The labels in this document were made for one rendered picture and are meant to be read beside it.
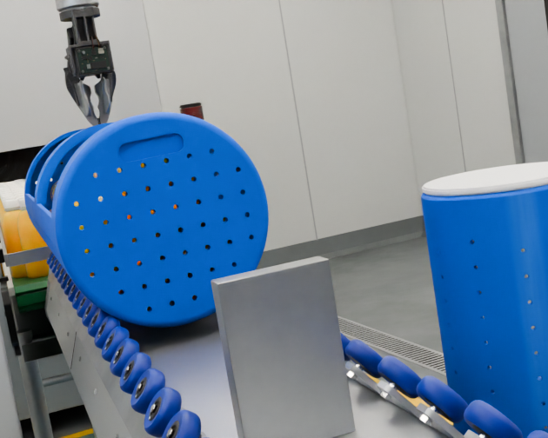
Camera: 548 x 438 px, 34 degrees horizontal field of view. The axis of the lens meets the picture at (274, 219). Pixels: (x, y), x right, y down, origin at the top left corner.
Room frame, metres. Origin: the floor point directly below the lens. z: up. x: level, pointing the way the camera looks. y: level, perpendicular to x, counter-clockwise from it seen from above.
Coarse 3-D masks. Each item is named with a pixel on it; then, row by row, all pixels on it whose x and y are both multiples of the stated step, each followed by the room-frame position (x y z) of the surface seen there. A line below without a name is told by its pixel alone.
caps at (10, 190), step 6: (18, 180) 3.48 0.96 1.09; (24, 180) 3.38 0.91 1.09; (0, 186) 3.14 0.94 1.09; (6, 186) 3.12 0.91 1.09; (12, 186) 2.98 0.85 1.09; (18, 186) 2.96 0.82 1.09; (0, 192) 2.77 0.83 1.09; (6, 192) 2.65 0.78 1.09; (12, 192) 2.61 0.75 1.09; (18, 192) 2.51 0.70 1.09; (6, 198) 2.30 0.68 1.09; (12, 198) 2.30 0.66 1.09
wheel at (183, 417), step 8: (176, 416) 0.71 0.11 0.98; (184, 416) 0.70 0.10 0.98; (192, 416) 0.70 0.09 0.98; (168, 424) 0.72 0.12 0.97; (176, 424) 0.70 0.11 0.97; (184, 424) 0.69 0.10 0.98; (192, 424) 0.69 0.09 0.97; (200, 424) 0.70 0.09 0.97; (168, 432) 0.70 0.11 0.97; (176, 432) 0.69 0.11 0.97; (184, 432) 0.68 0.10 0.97; (192, 432) 0.69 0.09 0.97; (200, 432) 0.69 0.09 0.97
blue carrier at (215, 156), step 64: (128, 128) 1.14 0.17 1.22; (192, 128) 1.17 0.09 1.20; (64, 192) 1.12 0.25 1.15; (128, 192) 1.14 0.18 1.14; (192, 192) 1.16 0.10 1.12; (256, 192) 1.19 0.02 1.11; (64, 256) 1.11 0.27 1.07; (128, 256) 1.13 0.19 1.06; (192, 256) 1.16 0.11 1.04; (256, 256) 1.18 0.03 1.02; (128, 320) 1.13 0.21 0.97; (192, 320) 1.16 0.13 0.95
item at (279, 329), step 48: (240, 288) 0.72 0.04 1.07; (288, 288) 0.73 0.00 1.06; (240, 336) 0.72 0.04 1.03; (288, 336) 0.73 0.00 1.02; (336, 336) 0.74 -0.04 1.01; (240, 384) 0.71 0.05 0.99; (288, 384) 0.73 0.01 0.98; (336, 384) 0.74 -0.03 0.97; (240, 432) 0.72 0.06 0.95; (288, 432) 0.72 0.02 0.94; (336, 432) 0.74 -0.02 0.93
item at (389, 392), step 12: (348, 372) 0.88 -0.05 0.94; (360, 372) 0.82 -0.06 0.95; (372, 384) 0.81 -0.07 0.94; (384, 384) 0.75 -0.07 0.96; (384, 396) 0.75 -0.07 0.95; (396, 396) 0.74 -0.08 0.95; (408, 408) 0.74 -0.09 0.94; (420, 408) 0.69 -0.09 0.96; (432, 408) 0.68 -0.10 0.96; (432, 420) 0.68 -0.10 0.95; (444, 420) 0.67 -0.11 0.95; (444, 432) 0.69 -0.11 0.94; (456, 432) 0.67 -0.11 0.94; (468, 432) 0.62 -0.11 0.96; (480, 432) 0.62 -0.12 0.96
